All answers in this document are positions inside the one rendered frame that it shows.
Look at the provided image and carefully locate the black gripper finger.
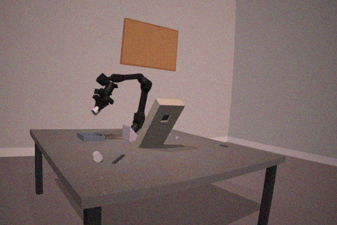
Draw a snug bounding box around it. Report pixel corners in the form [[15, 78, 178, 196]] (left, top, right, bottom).
[[98, 100, 109, 111], [95, 99, 101, 107]]

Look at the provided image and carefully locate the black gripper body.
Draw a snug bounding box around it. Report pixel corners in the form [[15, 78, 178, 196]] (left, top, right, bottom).
[[92, 88, 114, 104]]

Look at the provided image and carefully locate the white cylinder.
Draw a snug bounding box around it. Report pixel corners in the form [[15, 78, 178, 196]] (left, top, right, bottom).
[[91, 107, 100, 115]]

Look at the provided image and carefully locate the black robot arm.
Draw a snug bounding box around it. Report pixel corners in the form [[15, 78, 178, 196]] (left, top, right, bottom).
[[94, 73, 152, 132]]

